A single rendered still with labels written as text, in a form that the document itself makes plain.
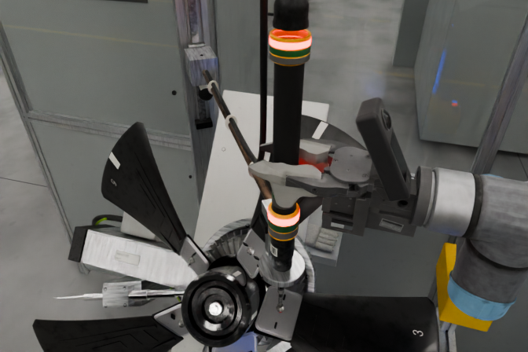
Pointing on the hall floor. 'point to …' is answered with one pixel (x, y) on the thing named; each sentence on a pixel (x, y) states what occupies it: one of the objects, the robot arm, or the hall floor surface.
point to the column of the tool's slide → (206, 137)
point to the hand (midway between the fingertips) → (263, 154)
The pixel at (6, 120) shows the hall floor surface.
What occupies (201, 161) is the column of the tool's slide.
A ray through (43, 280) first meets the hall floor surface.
